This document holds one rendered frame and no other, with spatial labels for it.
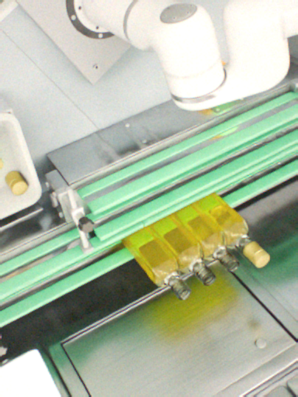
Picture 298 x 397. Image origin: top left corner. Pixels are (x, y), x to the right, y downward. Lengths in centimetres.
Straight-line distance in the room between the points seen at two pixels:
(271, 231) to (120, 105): 49
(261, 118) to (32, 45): 52
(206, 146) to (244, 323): 38
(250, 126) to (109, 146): 31
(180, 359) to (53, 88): 61
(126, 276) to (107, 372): 28
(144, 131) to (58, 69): 23
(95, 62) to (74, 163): 21
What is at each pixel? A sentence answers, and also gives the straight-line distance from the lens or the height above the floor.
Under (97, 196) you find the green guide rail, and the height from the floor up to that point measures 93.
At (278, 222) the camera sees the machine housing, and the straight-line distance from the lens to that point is 147.
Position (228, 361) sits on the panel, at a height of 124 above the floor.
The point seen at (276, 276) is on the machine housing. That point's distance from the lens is 136.
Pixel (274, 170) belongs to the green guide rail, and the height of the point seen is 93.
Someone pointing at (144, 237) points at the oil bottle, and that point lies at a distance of 119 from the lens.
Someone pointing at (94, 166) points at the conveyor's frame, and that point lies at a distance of 119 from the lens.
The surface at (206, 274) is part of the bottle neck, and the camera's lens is 113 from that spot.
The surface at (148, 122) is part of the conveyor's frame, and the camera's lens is 128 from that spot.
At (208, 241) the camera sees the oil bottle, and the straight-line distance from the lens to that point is 117.
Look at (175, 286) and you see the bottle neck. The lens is 112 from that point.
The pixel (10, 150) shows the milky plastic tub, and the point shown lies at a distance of 120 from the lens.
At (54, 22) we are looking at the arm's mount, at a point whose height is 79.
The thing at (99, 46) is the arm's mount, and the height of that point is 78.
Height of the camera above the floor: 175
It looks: 42 degrees down
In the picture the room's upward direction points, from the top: 137 degrees clockwise
